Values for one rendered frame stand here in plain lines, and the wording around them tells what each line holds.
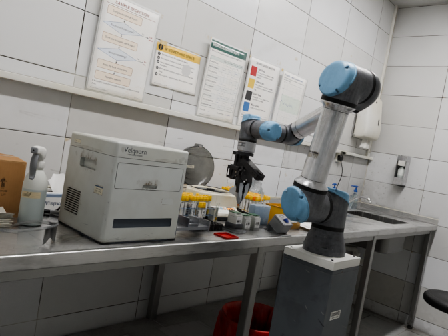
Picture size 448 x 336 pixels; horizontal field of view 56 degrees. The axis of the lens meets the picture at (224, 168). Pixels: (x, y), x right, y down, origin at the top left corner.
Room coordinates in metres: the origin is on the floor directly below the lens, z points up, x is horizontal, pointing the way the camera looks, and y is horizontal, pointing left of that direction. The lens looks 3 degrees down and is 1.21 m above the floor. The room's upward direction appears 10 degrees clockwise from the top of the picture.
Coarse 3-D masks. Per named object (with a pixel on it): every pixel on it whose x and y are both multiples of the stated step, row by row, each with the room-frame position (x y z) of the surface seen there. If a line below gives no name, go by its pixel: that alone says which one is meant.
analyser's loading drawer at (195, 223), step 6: (180, 216) 1.48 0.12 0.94; (192, 216) 1.51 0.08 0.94; (180, 222) 1.48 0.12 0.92; (186, 222) 1.46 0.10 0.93; (192, 222) 1.51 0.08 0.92; (198, 222) 1.49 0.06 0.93; (204, 222) 1.54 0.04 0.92; (210, 222) 1.53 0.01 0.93; (180, 228) 1.42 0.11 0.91; (186, 228) 1.44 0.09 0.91; (192, 228) 1.46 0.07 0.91; (198, 228) 1.48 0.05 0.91; (204, 228) 1.51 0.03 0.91
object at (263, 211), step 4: (252, 204) 1.90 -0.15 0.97; (256, 204) 1.93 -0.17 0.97; (252, 208) 1.89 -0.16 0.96; (256, 208) 1.88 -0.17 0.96; (260, 208) 1.90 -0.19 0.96; (264, 208) 1.92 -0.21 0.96; (268, 208) 1.94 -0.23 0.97; (248, 212) 1.91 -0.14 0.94; (252, 212) 1.89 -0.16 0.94; (256, 212) 1.88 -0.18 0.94; (260, 212) 1.90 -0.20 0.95; (264, 212) 1.92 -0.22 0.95; (268, 212) 1.94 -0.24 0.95; (260, 216) 1.91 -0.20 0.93; (264, 216) 1.92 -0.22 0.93; (268, 216) 1.94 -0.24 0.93; (264, 220) 1.93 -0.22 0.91; (260, 224) 1.91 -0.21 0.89; (264, 224) 1.93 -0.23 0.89
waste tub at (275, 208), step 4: (268, 204) 2.03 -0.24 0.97; (272, 204) 2.08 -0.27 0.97; (276, 204) 2.10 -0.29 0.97; (280, 204) 2.12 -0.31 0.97; (272, 208) 2.01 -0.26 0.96; (276, 208) 2.00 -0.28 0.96; (280, 208) 1.98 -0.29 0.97; (272, 212) 2.01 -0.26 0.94; (276, 212) 1.99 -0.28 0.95; (280, 212) 1.98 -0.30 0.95; (272, 216) 2.01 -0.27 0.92; (268, 220) 2.02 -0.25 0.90; (296, 224) 2.02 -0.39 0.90; (292, 228) 2.00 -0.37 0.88; (296, 228) 2.02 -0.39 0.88
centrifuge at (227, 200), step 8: (192, 192) 1.96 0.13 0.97; (200, 192) 1.92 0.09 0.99; (208, 192) 1.95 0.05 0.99; (216, 192) 1.96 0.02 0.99; (224, 192) 2.11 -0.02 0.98; (216, 200) 1.94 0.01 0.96; (224, 200) 1.97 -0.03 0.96; (232, 200) 2.00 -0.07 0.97; (224, 208) 1.96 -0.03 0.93; (232, 208) 1.99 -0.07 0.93; (224, 216) 1.91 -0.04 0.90
